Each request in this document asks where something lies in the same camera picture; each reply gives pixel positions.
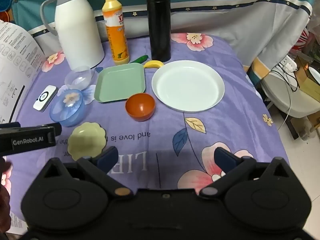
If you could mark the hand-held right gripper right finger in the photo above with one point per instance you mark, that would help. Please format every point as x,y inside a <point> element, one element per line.
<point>225,160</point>

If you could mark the translucent blue bowl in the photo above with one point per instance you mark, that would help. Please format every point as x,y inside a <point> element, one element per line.
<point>66,107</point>

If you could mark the white power bank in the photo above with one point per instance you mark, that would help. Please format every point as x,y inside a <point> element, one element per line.
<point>45,97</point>

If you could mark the brown cardboard box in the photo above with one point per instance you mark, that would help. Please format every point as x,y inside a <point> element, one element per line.
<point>307,86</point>

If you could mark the yellow toy banana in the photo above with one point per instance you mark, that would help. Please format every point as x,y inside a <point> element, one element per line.
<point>153,64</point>

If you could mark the purple floral blanket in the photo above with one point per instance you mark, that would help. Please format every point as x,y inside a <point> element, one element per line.
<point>225,130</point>

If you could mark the white printed cardboard box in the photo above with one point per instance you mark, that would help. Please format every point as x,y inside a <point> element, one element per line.
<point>12,67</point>

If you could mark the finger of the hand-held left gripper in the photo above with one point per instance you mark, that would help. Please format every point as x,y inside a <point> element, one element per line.
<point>58,129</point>

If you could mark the white power strip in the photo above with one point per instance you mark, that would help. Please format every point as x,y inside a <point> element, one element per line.
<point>287,65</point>

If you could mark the clear plastic bowl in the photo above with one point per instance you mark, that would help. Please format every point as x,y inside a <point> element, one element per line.
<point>78,78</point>

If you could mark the small white plate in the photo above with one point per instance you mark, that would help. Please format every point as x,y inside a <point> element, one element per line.
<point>315,74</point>

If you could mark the orange bowl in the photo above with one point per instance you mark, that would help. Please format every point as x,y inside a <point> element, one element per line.
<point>140,106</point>

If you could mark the person's left hand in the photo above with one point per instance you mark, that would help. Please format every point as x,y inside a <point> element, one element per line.
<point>3,197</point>

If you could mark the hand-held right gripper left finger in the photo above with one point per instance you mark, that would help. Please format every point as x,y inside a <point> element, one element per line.
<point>108,158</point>

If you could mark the yellow flower-shaped saucer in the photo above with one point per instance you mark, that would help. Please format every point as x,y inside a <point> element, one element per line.
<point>85,140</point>

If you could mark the white thermos jug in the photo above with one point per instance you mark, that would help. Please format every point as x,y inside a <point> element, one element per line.
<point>77,30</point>

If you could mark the green toy vegetable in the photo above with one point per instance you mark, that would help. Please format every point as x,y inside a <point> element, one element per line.
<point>140,59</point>

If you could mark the large white round plate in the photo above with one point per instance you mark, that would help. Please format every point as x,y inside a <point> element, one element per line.
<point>187,85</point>

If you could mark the white plastic chair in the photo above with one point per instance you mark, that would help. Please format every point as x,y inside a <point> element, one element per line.
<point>287,101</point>

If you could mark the green square plate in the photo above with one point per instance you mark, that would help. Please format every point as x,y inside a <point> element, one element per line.
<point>117,82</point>

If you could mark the yellow orange detergent bottle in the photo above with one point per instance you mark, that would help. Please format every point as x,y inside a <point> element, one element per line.
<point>117,35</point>

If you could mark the black thermos bottle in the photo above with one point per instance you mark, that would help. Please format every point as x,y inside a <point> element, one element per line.
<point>160,25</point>

